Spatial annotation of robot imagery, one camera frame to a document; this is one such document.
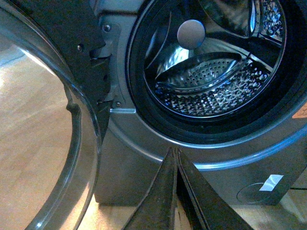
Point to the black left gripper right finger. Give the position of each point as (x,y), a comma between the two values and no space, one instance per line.
(204,208)

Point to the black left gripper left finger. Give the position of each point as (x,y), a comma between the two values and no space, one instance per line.
(156,211)

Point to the dark grey washing machine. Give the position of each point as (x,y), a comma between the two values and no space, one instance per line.
(219,80)

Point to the washing machine glass door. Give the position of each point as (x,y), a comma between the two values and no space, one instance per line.
(53,112)

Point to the white reflective sticker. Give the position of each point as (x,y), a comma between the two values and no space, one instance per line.
(271,183)

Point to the orange warning sticker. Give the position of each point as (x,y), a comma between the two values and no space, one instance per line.
(301,113)

